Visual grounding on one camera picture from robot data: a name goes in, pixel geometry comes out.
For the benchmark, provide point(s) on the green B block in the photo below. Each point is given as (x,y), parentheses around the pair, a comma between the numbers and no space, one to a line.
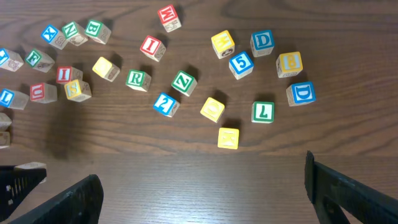
(97,31)

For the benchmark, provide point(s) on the red i block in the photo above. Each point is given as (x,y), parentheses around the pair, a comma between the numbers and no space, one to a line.
(153,48)
(68,74)

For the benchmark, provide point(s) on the green R block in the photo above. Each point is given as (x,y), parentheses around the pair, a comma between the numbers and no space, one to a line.
(138,80)

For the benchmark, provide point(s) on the yellow O block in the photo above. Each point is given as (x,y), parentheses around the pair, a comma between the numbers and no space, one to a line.
(106,69)

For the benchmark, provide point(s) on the green N block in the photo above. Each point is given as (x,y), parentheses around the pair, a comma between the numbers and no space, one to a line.
(74,33)

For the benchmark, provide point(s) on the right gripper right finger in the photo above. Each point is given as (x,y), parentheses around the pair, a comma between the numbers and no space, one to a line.
(331,192)

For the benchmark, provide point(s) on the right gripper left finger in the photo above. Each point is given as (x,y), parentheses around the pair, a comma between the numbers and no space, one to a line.
(78,204)

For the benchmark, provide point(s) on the yellow Q block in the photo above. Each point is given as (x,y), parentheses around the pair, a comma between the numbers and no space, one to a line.
(212,109)

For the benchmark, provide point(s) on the blue D block upper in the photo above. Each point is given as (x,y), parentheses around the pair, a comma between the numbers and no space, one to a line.
(262,43)

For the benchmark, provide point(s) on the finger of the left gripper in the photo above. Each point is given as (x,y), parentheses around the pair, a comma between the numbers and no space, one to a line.
(17,182)

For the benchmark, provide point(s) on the red U block centre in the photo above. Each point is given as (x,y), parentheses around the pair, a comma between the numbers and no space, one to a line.
(43,93)

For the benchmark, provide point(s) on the blue L block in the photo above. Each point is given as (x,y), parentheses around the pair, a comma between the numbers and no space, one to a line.
(14,99)

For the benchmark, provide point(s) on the green F block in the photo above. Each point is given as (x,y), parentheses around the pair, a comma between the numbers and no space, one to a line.
(39,60)

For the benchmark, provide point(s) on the blue X block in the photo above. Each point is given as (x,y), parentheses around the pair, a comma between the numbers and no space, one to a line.
(54,37)

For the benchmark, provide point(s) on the blue 2 block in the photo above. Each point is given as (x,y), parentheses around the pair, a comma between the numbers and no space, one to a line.
(166,105)

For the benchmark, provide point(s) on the red I block left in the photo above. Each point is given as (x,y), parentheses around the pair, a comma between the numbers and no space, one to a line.
(68,74)

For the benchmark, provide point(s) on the red I block right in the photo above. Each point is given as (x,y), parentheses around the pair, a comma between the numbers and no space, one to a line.
(153,48)

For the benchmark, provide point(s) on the yellow S block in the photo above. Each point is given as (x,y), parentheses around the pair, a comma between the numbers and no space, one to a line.
(77,90)

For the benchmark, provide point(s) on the green Z block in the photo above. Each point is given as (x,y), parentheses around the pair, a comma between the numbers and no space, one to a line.
(184,83)

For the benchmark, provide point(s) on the blue D block lower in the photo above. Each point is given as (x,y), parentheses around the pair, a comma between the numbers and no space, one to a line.
(301,94)

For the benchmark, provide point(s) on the yellow M block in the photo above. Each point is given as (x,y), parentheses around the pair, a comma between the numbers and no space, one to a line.
(223,44)

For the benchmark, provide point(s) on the yellow K block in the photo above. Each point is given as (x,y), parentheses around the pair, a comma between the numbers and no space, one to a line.
(228,138)

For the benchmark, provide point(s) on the yellow 8 block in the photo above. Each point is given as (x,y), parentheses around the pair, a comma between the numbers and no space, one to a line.
(289,64)

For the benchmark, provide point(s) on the blue P block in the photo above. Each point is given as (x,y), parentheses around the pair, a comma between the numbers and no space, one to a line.
(10,60)

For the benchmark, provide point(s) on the red W block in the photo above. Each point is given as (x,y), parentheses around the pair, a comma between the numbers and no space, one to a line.
(169,18)

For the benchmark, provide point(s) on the blue d block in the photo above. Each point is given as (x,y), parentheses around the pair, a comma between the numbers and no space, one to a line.
(262,43)
(301,94)

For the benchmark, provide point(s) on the blue 5 block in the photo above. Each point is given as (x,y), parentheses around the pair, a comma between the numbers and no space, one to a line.
(241,65)

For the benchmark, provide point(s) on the green L block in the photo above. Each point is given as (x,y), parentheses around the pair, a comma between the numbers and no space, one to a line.
(262,112)

